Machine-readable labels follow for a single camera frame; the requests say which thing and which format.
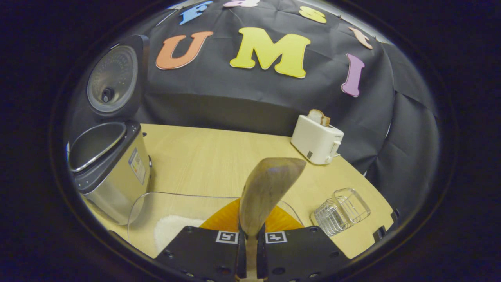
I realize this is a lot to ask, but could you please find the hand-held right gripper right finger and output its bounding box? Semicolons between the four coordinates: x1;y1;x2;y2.
256;206;351;282

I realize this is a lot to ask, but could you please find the black backdrop cloth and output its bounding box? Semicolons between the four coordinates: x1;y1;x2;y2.
65;0;441;220

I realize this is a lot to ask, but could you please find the wire chopstick holder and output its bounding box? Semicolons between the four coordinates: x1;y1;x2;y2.
310;188;371;237

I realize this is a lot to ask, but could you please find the wooden spoon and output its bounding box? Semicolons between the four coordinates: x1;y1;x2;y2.
239;157;307;282

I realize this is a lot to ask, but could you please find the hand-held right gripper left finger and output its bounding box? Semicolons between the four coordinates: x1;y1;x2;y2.
155;198;248;282

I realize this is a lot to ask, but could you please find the black silver rice cooker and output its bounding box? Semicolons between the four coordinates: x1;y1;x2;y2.
67;35;152;226

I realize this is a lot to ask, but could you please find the white toaster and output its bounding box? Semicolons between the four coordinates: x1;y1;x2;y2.
290;115;345;165

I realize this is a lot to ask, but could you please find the toast bread slice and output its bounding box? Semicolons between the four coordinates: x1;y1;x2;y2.
306;109;331;127

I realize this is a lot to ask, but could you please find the clear plastic container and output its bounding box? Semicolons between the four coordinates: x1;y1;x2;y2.
127;191;305;255

